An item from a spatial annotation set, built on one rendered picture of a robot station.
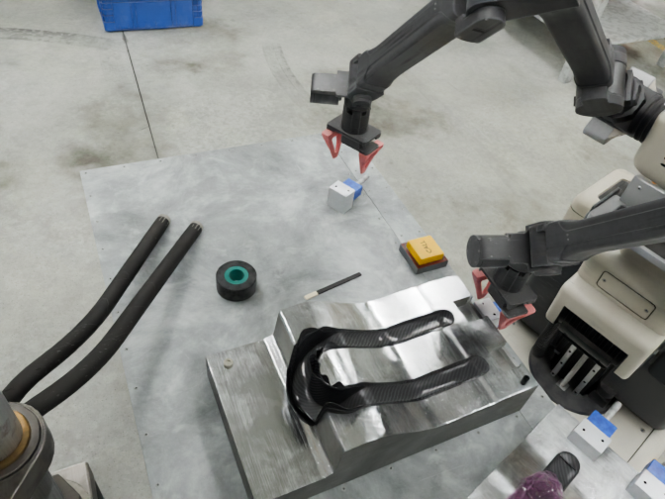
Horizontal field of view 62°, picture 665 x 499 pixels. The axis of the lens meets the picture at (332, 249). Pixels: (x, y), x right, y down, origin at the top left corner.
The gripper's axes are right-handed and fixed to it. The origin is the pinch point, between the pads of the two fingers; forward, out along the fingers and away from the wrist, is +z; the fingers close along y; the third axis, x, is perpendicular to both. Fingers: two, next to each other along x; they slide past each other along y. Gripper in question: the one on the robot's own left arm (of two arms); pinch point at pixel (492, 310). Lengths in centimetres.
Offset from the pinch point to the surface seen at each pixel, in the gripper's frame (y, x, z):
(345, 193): -38.9, -15.3, -0.3
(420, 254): -18.1, -6.4, 1.1
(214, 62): -256, 5, 87
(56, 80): -250, -81, 88
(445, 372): 11.1, -18.4, -3.6
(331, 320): -1.9, -34.9, -7.7
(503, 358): 11.0, -5.6, -1.8
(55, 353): -10, -77, -4
